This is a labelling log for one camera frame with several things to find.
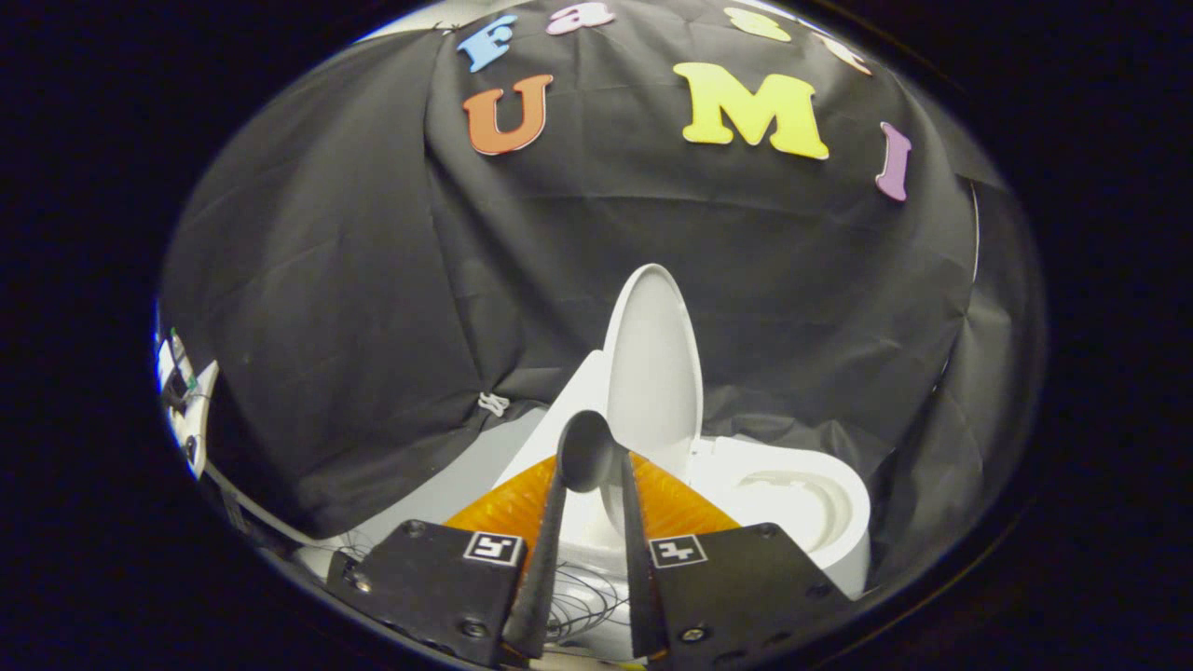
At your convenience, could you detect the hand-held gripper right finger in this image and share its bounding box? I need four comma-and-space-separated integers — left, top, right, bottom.
620, 452, 855, 670

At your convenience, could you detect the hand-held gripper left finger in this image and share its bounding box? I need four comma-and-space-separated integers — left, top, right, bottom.
326, 455, 569, 670

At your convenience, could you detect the white toilet lid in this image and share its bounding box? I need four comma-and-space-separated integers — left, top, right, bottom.
556, 264, 705, 523

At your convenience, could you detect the white toilet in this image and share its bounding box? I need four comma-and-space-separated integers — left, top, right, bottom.
503, 349, 872, 658

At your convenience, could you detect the black backdrop cloth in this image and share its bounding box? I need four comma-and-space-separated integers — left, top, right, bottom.
158, 0, 1049, 597

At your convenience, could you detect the white power strip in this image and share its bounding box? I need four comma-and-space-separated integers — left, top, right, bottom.
154, 326, 221, 481

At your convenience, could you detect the black cable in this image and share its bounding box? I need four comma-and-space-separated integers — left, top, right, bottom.
548, 557, 631, 646

